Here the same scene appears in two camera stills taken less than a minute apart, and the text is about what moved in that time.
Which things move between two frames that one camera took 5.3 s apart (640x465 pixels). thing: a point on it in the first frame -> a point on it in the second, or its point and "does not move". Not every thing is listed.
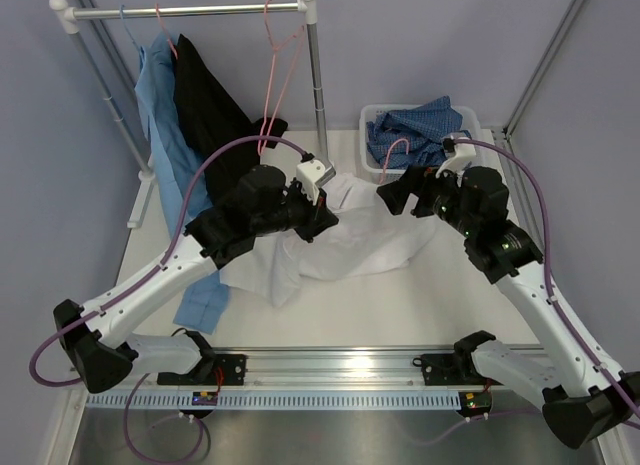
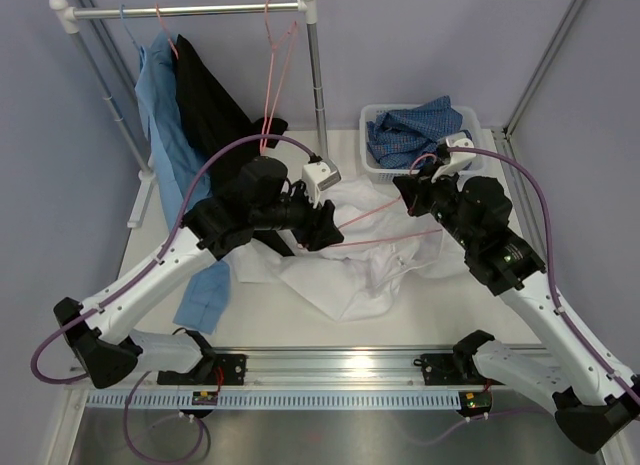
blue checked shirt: (413, 136) does not move
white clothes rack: (67, 17) does not move
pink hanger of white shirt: (386, 159) -> (381, 206)
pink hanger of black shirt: (168, 36) does not move
